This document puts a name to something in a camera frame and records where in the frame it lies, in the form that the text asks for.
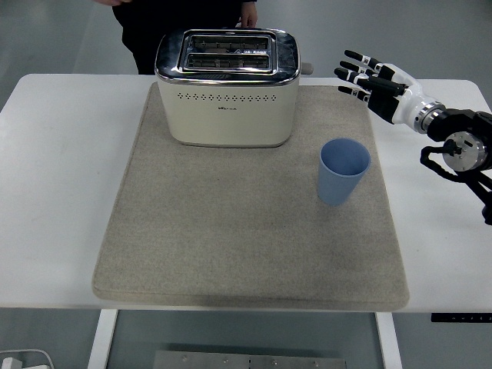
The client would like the blue plastic cup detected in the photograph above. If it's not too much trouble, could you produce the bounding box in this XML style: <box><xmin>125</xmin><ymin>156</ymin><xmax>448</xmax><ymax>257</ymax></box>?
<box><xmin>317</xmin><ymin>138</ymin><xmax>372</xmax><ymax>207</ymax></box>

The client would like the black table control panel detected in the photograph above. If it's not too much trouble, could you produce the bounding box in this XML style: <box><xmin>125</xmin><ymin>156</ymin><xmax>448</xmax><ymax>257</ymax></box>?
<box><xmin>430</xmin><ymin>313</ymin><xmax>492</xmax><ymax>324</ymax></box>

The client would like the person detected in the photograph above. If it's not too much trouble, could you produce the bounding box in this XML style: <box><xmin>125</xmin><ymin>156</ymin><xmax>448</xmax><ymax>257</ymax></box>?
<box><xmin>95</xmin><ymin>0</ymin><xmax>259</xmax><ymax>75</ymax></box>

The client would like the person's left hand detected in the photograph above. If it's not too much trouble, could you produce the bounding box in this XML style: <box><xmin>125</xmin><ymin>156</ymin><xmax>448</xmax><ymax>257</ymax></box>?
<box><xmin>238</xmin><ymin>2</ymin><xmax>258</xmax><ymax>29</ymax></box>

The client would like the beige grey table mat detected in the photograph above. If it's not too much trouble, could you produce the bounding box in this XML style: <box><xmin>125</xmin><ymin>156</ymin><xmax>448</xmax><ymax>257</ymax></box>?
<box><xmin>91</xmin><ymin>81</ymin><xmax>411</xmax><ymax>311</ymax></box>

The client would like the white table leg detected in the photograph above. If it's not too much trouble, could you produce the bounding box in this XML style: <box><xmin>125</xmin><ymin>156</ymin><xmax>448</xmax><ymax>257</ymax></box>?
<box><xmin>374</xmin><ymin>311</ymin><xmax>404</xmax><ymax>369</ymax></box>
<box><xmin>87</xmin><ymin>309</ymin><xmax>119</xmax><ymax>369</ymax></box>

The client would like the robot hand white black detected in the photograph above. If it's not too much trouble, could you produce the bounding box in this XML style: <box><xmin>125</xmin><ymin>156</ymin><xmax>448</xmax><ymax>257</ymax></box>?
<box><xmin>333</xmin><ymin>48</ymin><xmax>440</xmax><ymax>128</ymax></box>

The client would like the grey metal plate with screws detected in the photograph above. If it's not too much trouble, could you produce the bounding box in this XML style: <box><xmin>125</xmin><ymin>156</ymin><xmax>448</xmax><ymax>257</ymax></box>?
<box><xmin>153</xmin><ymin>350</ymin><xmax>351</xmax><ymax>369</ymax></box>

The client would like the cream toaster with chrome top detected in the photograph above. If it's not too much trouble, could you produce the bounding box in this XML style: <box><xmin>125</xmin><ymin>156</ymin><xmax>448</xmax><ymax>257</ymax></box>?
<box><xmin>154</xmin><ymin>27</ymin><xmax>314</xmax><ymax>149</ymax></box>

